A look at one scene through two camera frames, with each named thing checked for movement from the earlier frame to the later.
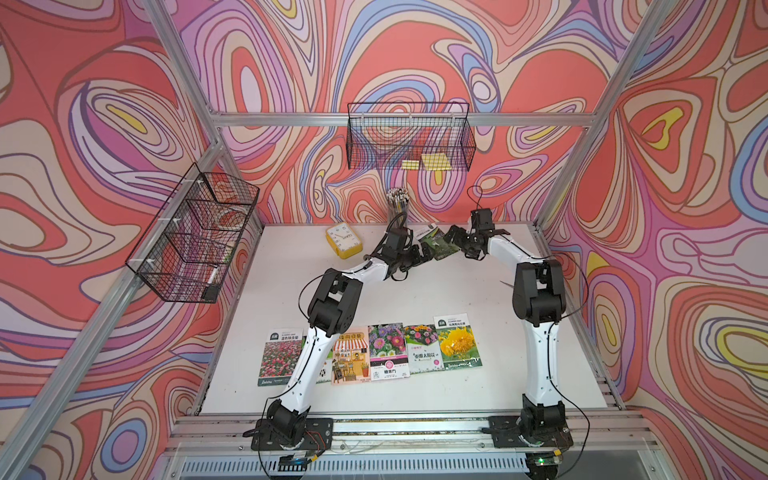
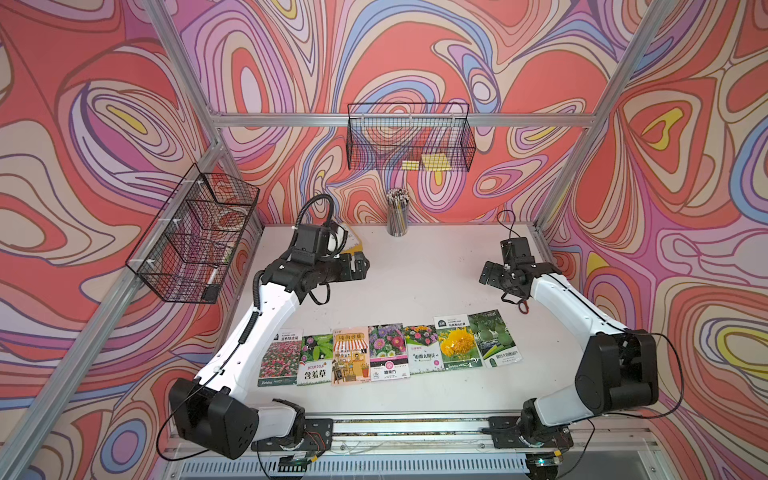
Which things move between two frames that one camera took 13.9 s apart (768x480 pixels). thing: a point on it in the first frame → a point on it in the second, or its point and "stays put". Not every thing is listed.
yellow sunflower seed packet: x=457 y=343 stays put
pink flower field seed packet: x=281 y=351 stays put
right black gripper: x=460 y=232 → x=494 y=277
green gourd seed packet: x=435 y=237 → x=495 y=342
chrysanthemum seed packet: x=387 y=351 stays put
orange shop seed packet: x=350 y=360 stays put
